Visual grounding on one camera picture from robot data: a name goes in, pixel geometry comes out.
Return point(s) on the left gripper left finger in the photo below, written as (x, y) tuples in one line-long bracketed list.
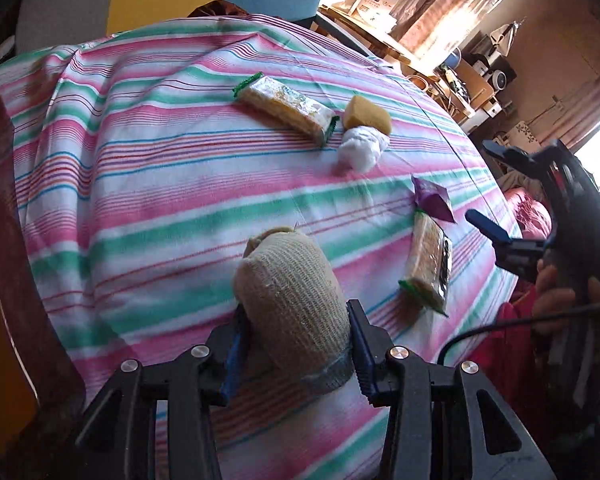
[(229, 346)]

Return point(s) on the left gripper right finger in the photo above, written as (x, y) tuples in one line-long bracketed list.
[(372, 350)]

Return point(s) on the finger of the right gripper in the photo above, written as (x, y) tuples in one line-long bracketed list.
[(502, 243), (517, 158)]

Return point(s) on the person's right hand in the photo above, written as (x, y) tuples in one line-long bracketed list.
[(550, 298)]

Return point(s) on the pink curtain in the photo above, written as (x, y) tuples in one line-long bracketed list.
[(431, 29)]

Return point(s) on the gold and maroon tin tray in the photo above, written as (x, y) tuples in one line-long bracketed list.
[(41, 392)]

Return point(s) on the green cracker packet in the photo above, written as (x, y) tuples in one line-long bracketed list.
[(290, 106)]

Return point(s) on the wooden desk with clutter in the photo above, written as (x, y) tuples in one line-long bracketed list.
[(381, 44)]

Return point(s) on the striped bed sheet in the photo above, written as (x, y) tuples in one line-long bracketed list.
[(140, 179)]

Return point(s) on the dark red cloth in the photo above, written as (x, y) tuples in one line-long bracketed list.
[(218, 8)]

